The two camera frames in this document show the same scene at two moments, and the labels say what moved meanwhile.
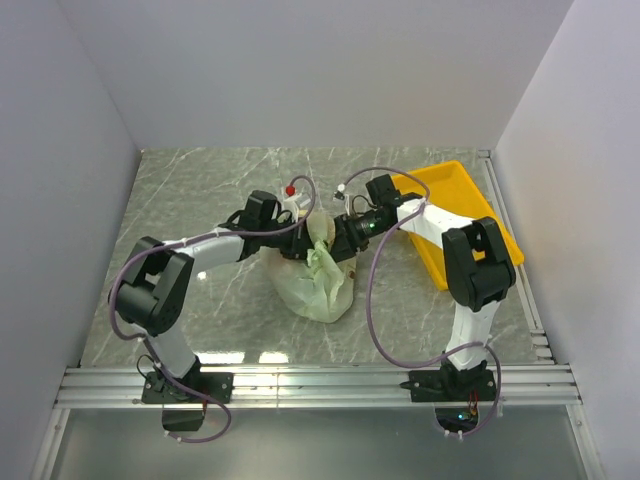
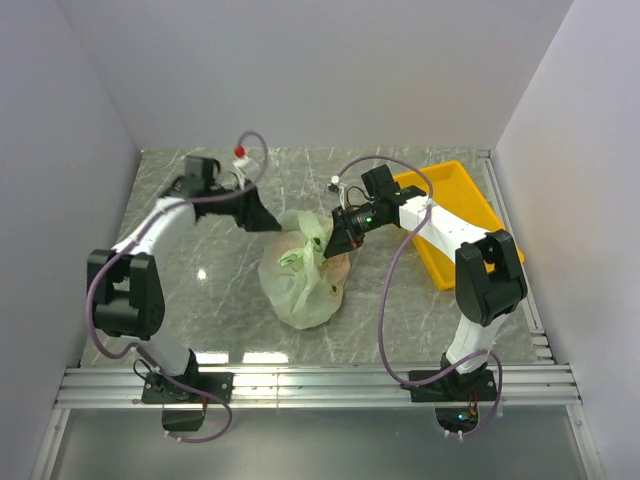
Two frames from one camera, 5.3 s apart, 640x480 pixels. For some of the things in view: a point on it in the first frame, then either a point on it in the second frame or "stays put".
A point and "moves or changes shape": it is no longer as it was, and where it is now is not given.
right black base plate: (452, 385) stays put
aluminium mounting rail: (316, 387) stays put
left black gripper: (301, 242) → (255, 215)
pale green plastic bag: (320, 286) moves or changes shape
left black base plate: (216, 385) stays put
